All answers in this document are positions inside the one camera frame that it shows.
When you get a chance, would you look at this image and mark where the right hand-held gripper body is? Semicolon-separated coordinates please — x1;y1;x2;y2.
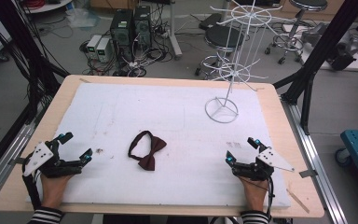
232;147;296;182

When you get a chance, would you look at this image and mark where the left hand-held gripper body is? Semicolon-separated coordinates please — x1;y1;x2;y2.
21;139;87;180

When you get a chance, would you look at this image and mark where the dark red bow tie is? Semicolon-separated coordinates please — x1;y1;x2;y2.
128;130;168;172

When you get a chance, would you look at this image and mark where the white wire display rack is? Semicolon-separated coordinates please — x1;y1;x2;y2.
202;0;288;124

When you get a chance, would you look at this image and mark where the person's left hand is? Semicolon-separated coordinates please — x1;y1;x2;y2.
39;173;75;210

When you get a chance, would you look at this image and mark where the person's right hand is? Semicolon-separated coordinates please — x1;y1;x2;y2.
238;175;270;213

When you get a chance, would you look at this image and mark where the grey tape strip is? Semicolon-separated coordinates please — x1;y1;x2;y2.
298;169;319;179
7;157;26;166

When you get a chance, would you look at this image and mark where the thin wooden stick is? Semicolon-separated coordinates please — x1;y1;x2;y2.
285;188;310;215

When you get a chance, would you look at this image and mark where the white foam mat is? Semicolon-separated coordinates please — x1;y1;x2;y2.
27;81;292;209

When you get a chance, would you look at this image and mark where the white power supply box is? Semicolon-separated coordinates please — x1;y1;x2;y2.
86;34;103;59
96;37;113;63

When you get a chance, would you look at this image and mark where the black round stool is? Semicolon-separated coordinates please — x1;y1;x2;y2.
195;24;247;80

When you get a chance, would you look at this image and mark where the large black computer tower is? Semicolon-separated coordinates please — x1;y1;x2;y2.
109;8;135;63

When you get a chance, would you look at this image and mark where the clear plastic bag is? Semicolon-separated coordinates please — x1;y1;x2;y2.
65;7;101;30

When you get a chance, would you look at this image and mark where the grey round stool with castors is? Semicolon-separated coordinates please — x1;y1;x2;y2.
264;0;329;65

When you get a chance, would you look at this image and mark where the black device on board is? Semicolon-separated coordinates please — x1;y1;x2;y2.
326;40;358;72

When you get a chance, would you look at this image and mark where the grey device on board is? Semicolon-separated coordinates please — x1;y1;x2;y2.
300;21;328;45

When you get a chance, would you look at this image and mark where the flat black box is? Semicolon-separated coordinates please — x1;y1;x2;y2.
198;12;224;31

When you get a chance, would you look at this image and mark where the round white table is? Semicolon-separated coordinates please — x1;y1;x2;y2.
21;0;73;15

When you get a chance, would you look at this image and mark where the white table leg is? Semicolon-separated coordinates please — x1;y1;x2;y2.
167;0;184;61

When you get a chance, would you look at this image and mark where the small black computer tower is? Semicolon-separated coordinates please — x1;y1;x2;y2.
132;5;153;49

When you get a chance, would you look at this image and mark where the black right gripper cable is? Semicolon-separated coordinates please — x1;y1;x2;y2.
243;175;276;222

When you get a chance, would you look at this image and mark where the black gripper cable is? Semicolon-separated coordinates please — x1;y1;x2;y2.
21;157;42;210
243;175;276;222

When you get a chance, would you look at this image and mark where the aluminium rail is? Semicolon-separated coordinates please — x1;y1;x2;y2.
280;97;350;224
0;101;52;208

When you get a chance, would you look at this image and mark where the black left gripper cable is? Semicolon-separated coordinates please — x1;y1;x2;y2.
21;157;42;210

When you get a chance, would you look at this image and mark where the black metal frame post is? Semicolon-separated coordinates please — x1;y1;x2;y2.
272;0;358;135
0;0;70;125

